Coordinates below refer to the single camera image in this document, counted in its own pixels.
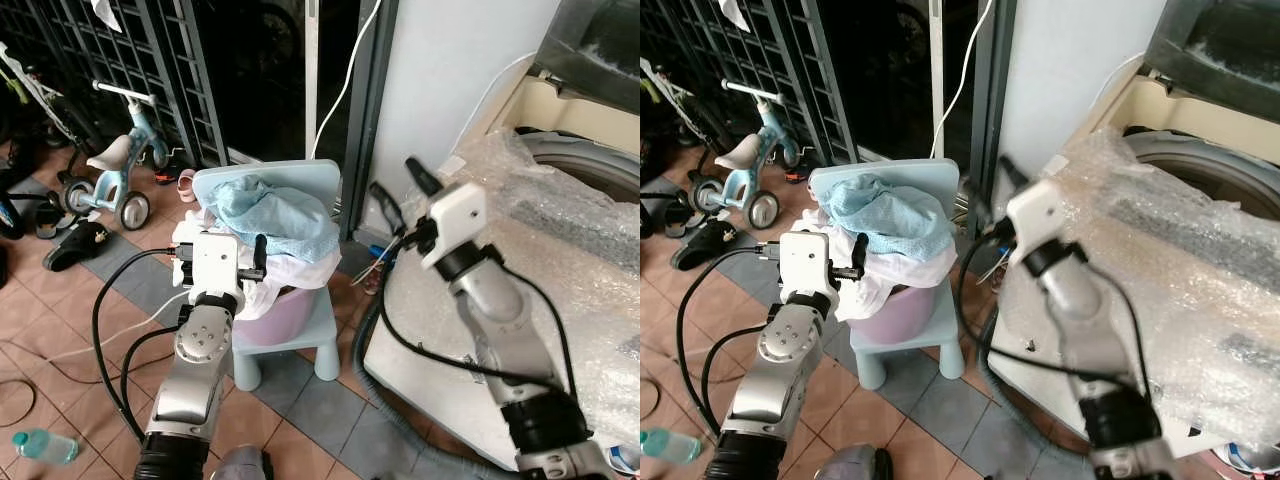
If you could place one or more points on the light blue plastic child chair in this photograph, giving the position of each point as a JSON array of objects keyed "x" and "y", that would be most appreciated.
[
  {"x": 300, "y": 345},
  {"x": 920, "y": 350}
]

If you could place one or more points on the white bicycle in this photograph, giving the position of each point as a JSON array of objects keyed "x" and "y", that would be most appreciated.
[
  {"x": 35, "y": 95},
  {"x": 670, "y": 100}
]

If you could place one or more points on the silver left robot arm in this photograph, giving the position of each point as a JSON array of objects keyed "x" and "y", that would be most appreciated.
[
  {"x": 195, "y": 370},
  {"x": 775, "y": 370}
]

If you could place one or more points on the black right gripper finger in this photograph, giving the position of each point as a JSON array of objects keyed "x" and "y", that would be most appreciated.
[
  {"x": 424, "y": 177},
  {"x": 984, "y": 212},
  {"x": 386, "y": 207},
  {"x": 1015, "y": 173}
]

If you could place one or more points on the white top-load washing machine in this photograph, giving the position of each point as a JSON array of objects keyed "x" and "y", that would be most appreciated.
[
  {"x": 440, "y": 350},
  {"x": 1030, "y": 370}
]

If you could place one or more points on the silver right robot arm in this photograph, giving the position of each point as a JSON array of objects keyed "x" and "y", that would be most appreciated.
[
  {"x": 500, "y": 320},
  {"x": 1085, "y": 320}
]

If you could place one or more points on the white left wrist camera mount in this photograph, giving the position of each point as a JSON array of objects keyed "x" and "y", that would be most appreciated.
[
  {"x": 805, "y": 260},
  {"x": 212, "y": 262}
]

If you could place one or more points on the purple plastic basin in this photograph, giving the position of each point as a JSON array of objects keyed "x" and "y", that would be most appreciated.
[
  {"x": 285, "y": 318},
  {"x": 912, "y": 315}
]

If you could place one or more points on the dark metal grille gate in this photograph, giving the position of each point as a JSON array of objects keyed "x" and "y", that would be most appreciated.
[
  {"x": 790, "y": 60},
  {"x": 130, "y": 60}
]

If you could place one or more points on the clear plastic water bottle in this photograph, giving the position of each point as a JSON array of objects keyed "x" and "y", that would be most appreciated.
[
  {"x": 655, "y": 445},
  {"x": 45, "y": 447}
]

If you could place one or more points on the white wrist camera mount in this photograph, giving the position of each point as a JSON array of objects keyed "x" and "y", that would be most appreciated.
[
  {"x": 455, "y": 222},
  {"x": 1035, "y": 218},
  {"x": 212, "y": 262},
  {"x": 805, "y": 260}
]

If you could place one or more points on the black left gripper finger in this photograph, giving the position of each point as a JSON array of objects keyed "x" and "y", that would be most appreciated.
[
  {"x": 261, "y": 250},
  {"x": 859, "y": 250}
]

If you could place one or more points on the dark grey door frame post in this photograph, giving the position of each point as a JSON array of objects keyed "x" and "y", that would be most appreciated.
[
  {"x": 368, "y": 110},
  {"x": 990, "y": 100}
]

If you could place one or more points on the light blue towel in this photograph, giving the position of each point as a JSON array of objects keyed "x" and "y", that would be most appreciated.
[
  {"x": 890, "y": 218},
  {"x": 275, "y": 220}
]

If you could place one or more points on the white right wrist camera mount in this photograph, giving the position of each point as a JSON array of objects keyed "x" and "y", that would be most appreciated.
[
  {"x": 455, "y": 222},
  {"x": 1035, "y": 218}
]

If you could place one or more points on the blue and white shoe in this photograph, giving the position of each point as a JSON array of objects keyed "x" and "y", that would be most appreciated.
[
  {"x": 1250, "y": 458},
  {"x": 625, "y": 460}
]

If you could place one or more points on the light blue child tricycle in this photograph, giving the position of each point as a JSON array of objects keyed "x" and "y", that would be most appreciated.
[
  {"x": 745, "y": 180},
  {"x": 110, "y": 180}
]

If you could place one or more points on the dark washing machine lid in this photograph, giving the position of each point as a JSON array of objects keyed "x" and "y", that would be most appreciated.
[
  {"x": 595, "y": 40},
  {"x": 1215, "y": 45}
]

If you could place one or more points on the white hanging cloth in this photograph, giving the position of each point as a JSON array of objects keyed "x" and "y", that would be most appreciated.
[
  {"x": 108, "y": 10},
  {"x": 733, "y": 12}
]

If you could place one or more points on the black sandal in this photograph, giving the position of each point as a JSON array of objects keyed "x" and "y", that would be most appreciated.
[
  {"x": 75, "y": 248},
  {"x": 700, "y": 252}
]

